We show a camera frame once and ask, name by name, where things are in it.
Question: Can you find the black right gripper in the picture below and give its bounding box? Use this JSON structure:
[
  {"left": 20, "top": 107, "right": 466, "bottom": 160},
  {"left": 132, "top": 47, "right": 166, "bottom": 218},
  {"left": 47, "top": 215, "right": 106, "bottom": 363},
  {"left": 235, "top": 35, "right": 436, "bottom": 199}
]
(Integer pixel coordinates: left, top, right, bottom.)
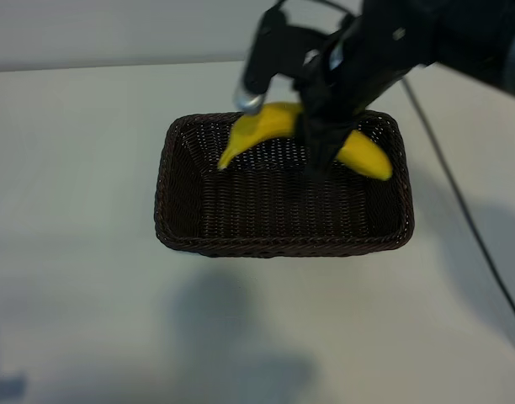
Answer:
[{"left": 289, "top": 15, "right": 411, "bottom": 180}]

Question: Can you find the yellow banana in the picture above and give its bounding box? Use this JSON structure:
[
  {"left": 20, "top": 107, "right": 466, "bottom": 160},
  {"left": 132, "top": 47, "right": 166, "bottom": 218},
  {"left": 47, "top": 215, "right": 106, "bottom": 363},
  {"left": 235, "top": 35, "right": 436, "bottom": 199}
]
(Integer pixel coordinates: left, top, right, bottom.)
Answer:
[{"left": 217, "top": 102, "right": 394, "bottom": 182}]

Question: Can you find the dark brown wicker basket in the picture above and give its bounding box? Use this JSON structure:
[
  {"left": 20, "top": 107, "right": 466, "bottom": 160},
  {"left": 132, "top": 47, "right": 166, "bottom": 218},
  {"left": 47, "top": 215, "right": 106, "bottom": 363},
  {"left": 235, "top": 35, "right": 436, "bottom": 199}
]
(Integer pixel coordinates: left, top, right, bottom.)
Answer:
[{"left": 153, "top": 109, "right": 416, "bottom": 259}]

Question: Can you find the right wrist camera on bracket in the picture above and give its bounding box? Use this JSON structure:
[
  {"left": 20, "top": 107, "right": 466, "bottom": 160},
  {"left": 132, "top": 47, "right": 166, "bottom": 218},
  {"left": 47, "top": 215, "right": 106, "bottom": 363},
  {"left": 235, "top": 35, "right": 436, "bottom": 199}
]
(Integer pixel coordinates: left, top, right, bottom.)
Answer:
[{"left": 233, "top": 8, "right": 326, "bottom": 115}]

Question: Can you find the thin black cable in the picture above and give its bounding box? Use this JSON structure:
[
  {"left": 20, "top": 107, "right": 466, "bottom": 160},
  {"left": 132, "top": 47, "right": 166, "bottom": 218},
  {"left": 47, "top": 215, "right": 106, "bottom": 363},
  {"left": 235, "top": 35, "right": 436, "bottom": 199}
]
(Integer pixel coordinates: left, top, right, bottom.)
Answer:
[{"left": 401, "top": 78, "right": 515, "bottom": 338}]

